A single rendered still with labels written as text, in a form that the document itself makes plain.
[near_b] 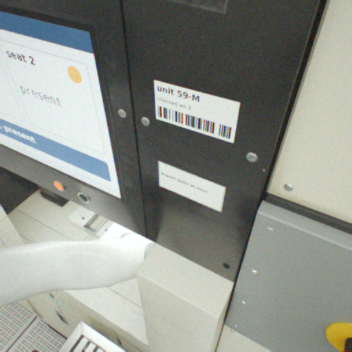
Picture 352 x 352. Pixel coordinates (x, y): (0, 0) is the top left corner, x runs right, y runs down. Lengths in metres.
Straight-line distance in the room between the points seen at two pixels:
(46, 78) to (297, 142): 0.26
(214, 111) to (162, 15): 0.08
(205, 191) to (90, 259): 0.31
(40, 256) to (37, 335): 1.45
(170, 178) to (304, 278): 0.17
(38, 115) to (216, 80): 0.25
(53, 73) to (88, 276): 0.35
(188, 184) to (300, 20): 0.18
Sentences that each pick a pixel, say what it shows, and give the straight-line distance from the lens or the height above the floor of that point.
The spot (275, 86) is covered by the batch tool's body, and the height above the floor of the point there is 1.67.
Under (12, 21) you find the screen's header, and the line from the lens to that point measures 0.36.
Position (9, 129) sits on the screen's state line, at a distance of 0.50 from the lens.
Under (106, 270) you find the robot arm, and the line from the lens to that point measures 0.56.
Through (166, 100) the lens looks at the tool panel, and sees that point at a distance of 0.27.
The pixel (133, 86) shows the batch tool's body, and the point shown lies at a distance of 0.28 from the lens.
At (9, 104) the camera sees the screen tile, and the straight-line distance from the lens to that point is 0.46.
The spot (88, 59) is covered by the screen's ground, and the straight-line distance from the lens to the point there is 0.30.
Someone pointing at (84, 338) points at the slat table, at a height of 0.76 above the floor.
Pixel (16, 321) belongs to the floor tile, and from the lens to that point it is 2.08.
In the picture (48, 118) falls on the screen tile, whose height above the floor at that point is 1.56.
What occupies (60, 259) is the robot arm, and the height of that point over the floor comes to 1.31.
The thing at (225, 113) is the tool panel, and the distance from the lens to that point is 0.24.
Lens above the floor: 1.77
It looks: 44 degrees down
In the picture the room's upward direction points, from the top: straight up
